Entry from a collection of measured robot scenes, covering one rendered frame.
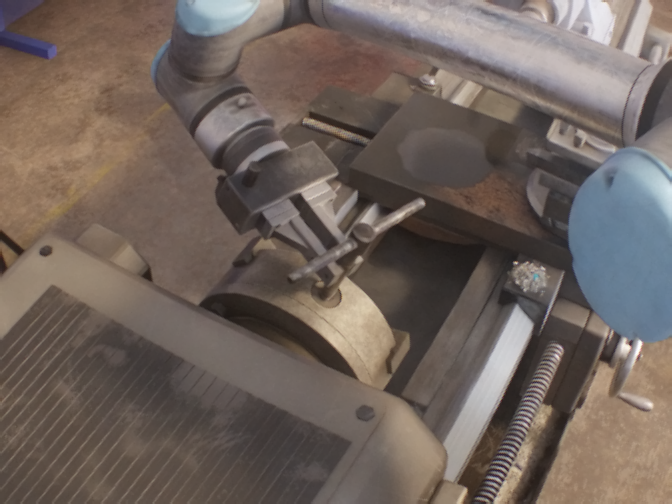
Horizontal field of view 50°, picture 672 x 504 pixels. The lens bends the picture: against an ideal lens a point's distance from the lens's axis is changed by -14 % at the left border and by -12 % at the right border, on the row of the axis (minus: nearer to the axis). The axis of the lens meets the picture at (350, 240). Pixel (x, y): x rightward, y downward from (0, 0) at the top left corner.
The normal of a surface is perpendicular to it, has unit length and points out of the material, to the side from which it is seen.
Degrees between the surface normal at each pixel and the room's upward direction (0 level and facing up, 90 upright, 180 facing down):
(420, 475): 45
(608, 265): 89
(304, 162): 21
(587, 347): 90
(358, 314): 40
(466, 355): 0
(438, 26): 58
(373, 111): 0
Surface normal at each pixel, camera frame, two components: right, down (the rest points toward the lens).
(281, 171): 0.37, -0.53
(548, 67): -0.70, 0.03
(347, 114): 0.05, -0.72
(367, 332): 0.70, -0.21
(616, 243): -0.83, 0.34
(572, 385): -0.46, 0.60
